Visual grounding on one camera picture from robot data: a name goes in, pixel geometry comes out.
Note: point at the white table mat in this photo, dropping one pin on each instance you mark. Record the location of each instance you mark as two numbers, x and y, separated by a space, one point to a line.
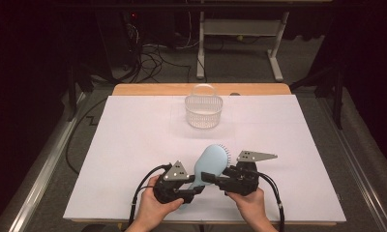
133 145

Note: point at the aluminium floor rail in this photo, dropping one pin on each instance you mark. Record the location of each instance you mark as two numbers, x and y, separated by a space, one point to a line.
36 174
359 161

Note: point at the dark computer tower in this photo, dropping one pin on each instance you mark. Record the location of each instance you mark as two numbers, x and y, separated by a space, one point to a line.
117 38

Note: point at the person's right hand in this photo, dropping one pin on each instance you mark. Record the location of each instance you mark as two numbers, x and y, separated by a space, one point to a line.
251 206

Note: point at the black metal stand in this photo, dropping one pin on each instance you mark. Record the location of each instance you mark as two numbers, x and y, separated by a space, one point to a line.
73 93
338 96

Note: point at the person's left hand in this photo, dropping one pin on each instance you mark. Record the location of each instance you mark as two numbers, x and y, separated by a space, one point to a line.
153 209

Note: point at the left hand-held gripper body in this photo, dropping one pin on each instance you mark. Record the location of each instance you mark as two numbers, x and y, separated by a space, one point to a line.
169 190

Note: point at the white metal desk frame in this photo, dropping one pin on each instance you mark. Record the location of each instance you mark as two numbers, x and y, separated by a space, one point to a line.
243 27

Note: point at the light blue hairbrush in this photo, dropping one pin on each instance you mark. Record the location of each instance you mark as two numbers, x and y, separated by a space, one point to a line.
212 161

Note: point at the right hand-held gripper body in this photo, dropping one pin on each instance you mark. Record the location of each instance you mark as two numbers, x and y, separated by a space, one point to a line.
244 182

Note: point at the white plastic slotted basket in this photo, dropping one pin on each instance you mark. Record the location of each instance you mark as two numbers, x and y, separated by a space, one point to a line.
202 123

